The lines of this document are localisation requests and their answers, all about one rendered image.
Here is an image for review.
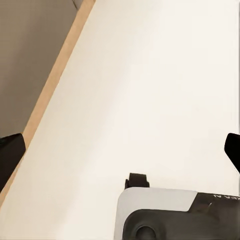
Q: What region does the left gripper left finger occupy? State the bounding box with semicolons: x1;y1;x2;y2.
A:
0;133;26;193

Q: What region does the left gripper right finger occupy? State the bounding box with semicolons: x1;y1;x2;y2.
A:
224;133;240;173

